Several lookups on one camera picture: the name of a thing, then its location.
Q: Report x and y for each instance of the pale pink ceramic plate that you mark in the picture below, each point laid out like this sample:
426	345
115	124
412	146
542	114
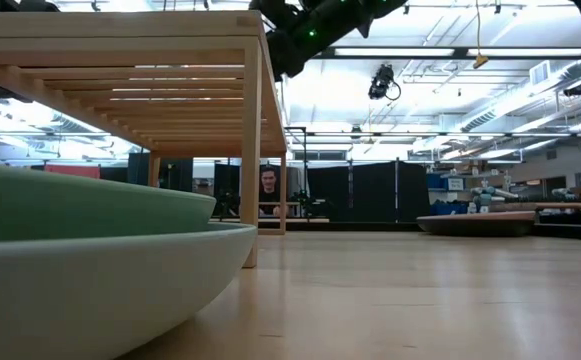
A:
480	216

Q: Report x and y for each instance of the blue storage bin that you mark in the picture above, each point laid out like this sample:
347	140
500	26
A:
445	207

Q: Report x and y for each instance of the slatted light wooden shelf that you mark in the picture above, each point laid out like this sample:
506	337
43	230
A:
120	30

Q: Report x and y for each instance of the teal transparent glass plate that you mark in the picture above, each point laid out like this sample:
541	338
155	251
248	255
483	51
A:
475	229

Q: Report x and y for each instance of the black metal stand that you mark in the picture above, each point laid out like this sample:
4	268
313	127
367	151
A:
304	170

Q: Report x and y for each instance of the black overhead frame crossbeam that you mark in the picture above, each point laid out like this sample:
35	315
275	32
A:
460	52

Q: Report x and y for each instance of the person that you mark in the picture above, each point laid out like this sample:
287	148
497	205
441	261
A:
269	192

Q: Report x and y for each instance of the silver ceiling air duct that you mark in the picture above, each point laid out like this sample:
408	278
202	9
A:
495	115

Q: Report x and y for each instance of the black ceiling speaker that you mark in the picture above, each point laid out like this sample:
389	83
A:
575	90

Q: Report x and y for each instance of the sage green ceramic plate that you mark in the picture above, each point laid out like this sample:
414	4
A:
70	205

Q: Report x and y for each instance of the white sign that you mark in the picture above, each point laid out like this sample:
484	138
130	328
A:
455	184

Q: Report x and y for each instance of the white ceramic plate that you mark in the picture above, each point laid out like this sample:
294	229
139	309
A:
95	290

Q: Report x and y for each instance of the red cloth panel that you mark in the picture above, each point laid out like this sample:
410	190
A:
72	171

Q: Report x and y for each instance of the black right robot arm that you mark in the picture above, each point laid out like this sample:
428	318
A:
340	20

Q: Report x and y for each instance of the black fabric partition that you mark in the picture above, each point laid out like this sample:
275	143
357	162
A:
370	192
180	175

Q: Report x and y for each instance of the brown background table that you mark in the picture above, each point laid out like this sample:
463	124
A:
570	205

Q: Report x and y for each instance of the pale background robot arm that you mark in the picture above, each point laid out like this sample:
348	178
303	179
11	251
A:
490	194

